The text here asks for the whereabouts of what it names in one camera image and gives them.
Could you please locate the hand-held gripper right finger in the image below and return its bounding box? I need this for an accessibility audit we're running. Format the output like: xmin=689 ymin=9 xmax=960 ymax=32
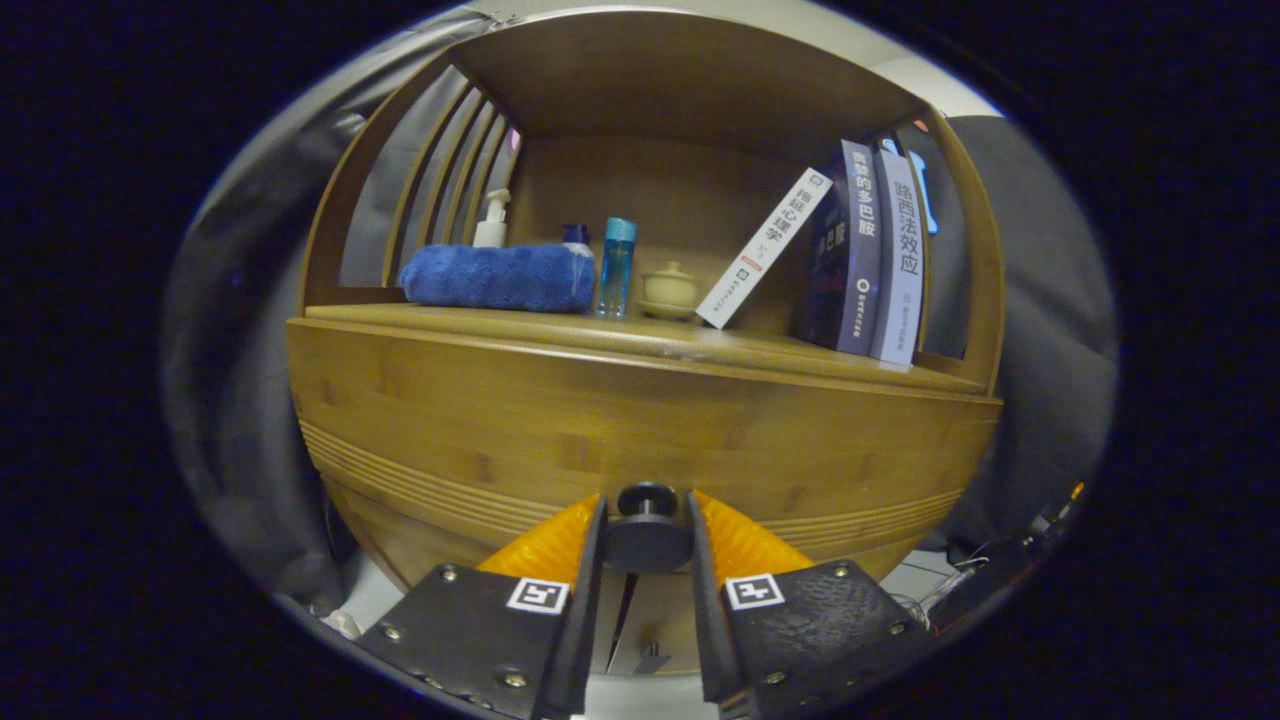
xmin=685 ymin=490 xmax=936 ymax=720

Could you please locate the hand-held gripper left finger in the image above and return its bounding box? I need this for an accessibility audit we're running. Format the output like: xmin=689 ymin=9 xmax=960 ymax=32
xmin=355 ymin=492 xmax=608 ymax=720

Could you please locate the wooden countertop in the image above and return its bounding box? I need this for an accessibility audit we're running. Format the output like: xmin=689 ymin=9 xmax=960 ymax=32
xmin=305 ymin=300 xmax=991 ymax=396

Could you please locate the wooden cabinet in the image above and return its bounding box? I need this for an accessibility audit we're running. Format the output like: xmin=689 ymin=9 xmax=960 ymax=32
xmin=285 ymin=8 xmax=1006 ymax=676

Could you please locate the black equipment with orange clip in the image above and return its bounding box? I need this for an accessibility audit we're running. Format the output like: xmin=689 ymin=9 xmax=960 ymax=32
xmin=920 ymin=480 xmax=1091 ymax=631

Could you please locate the beige lidded teacup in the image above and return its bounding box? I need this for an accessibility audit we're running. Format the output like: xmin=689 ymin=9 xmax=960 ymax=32
xmin=640 ymin=261 xmax=700 ymax=322

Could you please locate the clear blue bottle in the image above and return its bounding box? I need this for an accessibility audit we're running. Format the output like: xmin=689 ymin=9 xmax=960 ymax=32
xmin=597 ymin=217 xmax=638 ymax=320

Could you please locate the blue folded towel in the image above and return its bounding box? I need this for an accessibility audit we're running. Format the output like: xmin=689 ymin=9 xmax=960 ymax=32
xmin=398 ymin=243 xmax=598 ymax=315

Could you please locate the white book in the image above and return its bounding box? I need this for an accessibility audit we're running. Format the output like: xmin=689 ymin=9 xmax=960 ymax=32
xmin=695 ymin=167 xmax=834 ymax=330

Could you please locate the dark blue book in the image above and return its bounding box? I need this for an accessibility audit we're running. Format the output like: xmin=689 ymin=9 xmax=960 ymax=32
xmin=800 ymin=139 xmax=886 ymax=356

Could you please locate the white pump bottle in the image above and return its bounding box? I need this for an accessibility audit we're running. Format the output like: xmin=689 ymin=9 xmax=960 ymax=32
xmin=472 ymin=188 xmax=512 ymax=249

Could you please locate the light purple book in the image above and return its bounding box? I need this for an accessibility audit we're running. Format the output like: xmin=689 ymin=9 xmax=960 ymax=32
xmin=868 ymin=148 xmax=927 ymax=366

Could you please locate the black backdrop cloth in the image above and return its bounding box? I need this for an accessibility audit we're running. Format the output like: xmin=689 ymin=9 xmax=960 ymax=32
xmin=160 ymin=10 xmax=1121 ymax=621

